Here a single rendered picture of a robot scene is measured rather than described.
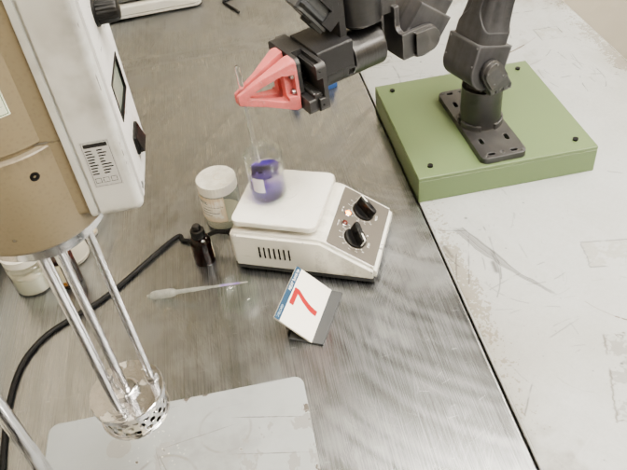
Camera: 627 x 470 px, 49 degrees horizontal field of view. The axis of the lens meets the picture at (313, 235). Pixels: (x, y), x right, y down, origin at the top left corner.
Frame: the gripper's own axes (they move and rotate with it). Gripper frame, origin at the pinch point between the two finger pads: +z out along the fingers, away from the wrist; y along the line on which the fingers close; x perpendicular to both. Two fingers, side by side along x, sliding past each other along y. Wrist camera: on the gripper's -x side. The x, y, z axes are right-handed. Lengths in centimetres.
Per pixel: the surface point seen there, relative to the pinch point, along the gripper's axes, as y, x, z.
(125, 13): -89, 23, -9
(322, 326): 17.7, 24.3, 3.0
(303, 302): 14.3, 22.4, 3.4
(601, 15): -89, 85, -177
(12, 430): 23.1, 7.9, 37.2
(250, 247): 3.5, 19.9, 5.0
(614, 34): -87, 94, -183
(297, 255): 8.1, 20.7, 0.5
